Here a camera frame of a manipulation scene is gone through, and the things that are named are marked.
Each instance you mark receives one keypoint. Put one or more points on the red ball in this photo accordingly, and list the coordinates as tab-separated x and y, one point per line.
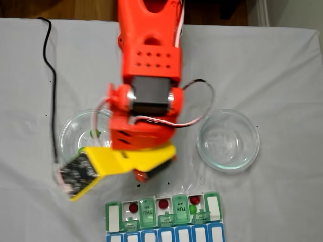
163	203
194	199
133	207

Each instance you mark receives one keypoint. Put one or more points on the green ball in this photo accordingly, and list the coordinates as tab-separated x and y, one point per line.
193	208
98	132
80	150

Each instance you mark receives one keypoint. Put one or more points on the weekly pill organizer box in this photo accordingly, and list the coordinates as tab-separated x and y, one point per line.
181	209

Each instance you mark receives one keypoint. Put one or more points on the glass bowl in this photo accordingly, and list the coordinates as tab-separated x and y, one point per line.
248	153
70	131

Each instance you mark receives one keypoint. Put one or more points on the white tablecloth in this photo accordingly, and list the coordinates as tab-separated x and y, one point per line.
277	201

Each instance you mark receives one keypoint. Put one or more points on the black circuit board camera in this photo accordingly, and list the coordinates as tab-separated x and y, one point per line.
75	169

